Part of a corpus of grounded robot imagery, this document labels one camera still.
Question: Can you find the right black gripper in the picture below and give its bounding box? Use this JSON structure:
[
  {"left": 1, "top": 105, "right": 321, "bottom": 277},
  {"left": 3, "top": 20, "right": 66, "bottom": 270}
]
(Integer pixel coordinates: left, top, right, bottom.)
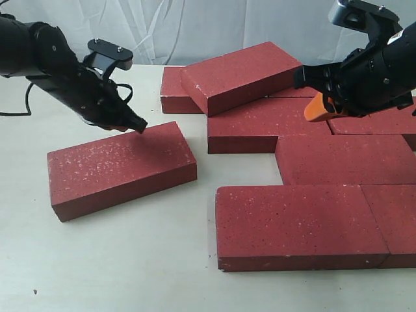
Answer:
[{"left": 293, "top": 24, "right": 415, "bottom": 122}]

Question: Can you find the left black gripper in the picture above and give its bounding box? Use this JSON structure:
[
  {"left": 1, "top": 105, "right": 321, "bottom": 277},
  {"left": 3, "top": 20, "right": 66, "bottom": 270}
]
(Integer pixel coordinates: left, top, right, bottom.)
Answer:
[{"left": 29, "top": 62, "right": 148, "bottom": 133}]

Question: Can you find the red brick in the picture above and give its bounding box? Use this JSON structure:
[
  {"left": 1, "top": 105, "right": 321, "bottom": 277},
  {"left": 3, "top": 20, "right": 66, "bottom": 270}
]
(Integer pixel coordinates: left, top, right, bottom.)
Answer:
[
  {"left": 207, "top": 97, "right": 331, "bottom": 154},
  {"left": 181, "top": 42, "right": 301, "bottom": 117},
  {"left": 361, "top": 185, "right": 415, "bottom": 269},
  {"left": 215, "top": 185, "right": 389, "bottom": 272},
  {"left": 268, "top": 87, "right": 318, "bottom": 98},
  {"left": 160, "top": 66, "right": 203, "bottom": 114},
  {"left": 327, "top": 97, "right": 415, "bottom": 151},
  {"left": 275, "top": 135, "right": 415, "bottom": 185},
  {"left": 47, "top": 122, "right": 198, "bottom": 222}
]

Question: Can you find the red brick top back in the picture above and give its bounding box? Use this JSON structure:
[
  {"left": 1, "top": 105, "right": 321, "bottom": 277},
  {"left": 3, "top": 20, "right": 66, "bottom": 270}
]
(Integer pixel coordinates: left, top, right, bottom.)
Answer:
[{"left": 181, "top": 42, "right": 301, "bottom": 117}]

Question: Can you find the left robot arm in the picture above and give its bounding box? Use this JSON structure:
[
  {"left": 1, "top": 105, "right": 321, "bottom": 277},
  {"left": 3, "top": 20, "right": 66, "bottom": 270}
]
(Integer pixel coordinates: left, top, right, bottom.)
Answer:
[{"left": 1, "top": 14, "right": 148, "bottom": 133}]

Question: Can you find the blue-grey backdrop cloth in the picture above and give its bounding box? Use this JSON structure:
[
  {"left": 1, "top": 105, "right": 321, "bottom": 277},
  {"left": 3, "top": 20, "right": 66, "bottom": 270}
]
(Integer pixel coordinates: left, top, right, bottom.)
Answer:
[{"left": 1, "top": 1, "right": 368, "bottom": 65}]

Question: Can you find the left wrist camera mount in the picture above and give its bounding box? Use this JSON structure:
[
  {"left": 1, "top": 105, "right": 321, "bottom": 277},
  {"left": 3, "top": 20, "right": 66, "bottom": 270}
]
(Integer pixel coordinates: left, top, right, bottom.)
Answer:
[{"left": 83, "top": 38, "right": 133, "bottom": 81}]

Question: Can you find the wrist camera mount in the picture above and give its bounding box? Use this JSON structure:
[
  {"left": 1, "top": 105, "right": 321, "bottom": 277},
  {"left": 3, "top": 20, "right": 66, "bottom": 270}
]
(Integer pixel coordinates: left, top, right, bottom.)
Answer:
[
  {"left": 83, "top": 38, "right": 133, "bottom": 81},
  {"left": 328, "top": 0, "right": 403, "bottom": 48}
]

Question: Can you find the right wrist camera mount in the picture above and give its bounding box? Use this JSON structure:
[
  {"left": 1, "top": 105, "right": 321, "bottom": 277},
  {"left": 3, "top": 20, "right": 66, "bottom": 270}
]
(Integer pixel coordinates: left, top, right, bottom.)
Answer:
[{"left": 328, "top": 0, "right": 403, "bottom": 48}]

